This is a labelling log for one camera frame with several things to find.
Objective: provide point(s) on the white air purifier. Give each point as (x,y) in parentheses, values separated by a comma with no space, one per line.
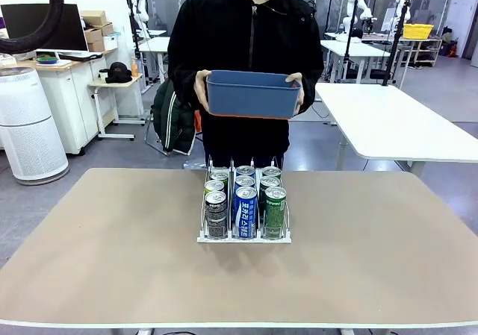
(30,126)

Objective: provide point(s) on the blue bin with orange trim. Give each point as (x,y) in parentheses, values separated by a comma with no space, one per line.
(250,100)

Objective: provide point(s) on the small rolling side table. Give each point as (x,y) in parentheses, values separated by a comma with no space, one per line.
(112,84)

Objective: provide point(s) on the white storage box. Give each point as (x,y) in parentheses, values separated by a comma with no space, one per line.
(111,42)

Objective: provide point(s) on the white cabinet desk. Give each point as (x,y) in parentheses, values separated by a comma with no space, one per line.
(63,100)

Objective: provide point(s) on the black computer monitor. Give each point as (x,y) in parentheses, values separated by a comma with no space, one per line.
(67,29)

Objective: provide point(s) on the person's left hand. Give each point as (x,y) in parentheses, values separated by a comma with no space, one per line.
(301,96)

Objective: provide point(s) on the black keyboard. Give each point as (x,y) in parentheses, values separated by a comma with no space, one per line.
(80,55)

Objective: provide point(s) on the person's right forearm black sleeve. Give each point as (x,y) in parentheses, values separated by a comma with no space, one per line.
(183,85)

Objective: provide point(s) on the white clear can dispenser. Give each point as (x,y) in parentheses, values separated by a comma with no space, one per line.
(244,239)

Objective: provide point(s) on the person's left forearm black sleeve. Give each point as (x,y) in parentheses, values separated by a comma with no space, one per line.
(313,96)

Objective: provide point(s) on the blue bowl with green contents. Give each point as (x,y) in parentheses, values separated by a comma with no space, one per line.
(47,59)

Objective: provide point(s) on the person in black jacket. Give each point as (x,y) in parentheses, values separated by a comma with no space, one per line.
(261,44)

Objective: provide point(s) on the person's right hand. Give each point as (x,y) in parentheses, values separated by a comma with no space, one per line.
(201,89)

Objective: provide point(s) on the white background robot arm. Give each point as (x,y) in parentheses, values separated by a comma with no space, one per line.
(141,10)
(351,10)
(401,10)

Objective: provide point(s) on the black cap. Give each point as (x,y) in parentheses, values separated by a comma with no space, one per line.
(117,72)

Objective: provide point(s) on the red fire extinguisher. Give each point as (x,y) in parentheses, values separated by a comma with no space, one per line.
(452,49)

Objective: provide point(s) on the large white table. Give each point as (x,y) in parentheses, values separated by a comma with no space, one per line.
(392,126)

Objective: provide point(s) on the orange drink bottle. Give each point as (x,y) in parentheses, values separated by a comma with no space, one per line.
(134,68)

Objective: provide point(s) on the dark green padded jacket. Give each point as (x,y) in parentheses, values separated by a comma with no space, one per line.
(173,122)

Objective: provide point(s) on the white background table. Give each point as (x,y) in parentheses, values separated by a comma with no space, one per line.
(358,47)

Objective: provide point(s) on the cardboard box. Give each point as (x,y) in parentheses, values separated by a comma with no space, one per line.
(93,17)
(93,34)
(96,46)

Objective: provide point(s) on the yellow plastic crate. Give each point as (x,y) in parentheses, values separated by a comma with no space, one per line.
(418,31)

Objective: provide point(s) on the wooden shelf rack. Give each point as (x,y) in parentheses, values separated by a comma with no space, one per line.
(429,41)

